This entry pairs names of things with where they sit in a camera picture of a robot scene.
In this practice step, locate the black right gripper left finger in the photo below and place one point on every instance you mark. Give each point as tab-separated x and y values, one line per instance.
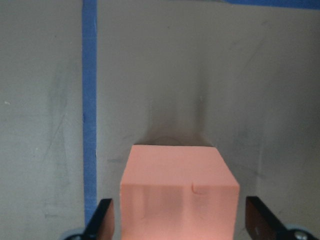
102	224

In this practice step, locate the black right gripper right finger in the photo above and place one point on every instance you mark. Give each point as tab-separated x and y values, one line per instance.
260	222

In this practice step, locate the orange foam cube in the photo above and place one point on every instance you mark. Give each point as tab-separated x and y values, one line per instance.
177	193

